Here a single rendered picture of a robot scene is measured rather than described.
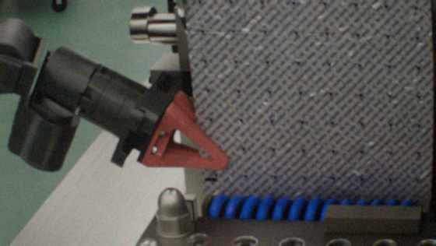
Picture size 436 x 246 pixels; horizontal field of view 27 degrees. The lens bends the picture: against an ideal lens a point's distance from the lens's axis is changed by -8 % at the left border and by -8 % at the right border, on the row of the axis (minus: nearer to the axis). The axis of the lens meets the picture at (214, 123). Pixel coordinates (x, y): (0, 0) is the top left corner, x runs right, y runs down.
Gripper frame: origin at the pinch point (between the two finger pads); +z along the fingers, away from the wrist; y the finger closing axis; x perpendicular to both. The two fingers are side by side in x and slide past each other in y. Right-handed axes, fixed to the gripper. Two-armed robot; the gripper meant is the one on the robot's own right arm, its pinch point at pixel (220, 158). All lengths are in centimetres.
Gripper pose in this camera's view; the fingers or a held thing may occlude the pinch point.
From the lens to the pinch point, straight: 92.9
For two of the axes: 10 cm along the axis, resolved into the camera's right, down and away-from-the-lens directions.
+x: 3.8, -7.9, -4.8
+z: 8.9, 4.6, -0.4
